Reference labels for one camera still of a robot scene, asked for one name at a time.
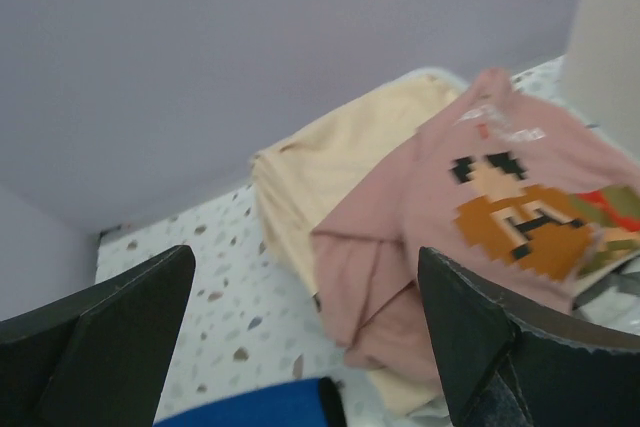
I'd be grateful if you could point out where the white laundry basket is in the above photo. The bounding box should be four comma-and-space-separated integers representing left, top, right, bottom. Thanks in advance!
399, 64, 640, 427

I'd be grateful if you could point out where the pink printed t-shirt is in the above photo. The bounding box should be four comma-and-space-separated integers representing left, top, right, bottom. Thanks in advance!
311, 68, 639, 387

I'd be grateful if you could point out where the blue cloth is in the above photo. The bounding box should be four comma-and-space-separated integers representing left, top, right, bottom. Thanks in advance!
157, 377, 347, 427

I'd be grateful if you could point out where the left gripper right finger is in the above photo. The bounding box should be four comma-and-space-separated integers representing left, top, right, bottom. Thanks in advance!
418, 248, 639, 427

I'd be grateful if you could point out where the beige cloth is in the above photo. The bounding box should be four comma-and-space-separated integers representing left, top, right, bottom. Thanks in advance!
248, 72, 464, 417

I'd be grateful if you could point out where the white drawer cabinet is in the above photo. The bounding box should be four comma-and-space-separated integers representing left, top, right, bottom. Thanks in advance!
560, 0, 639, 156

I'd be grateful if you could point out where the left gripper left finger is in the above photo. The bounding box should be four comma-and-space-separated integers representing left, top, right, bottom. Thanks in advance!
1, 245, 195, 426

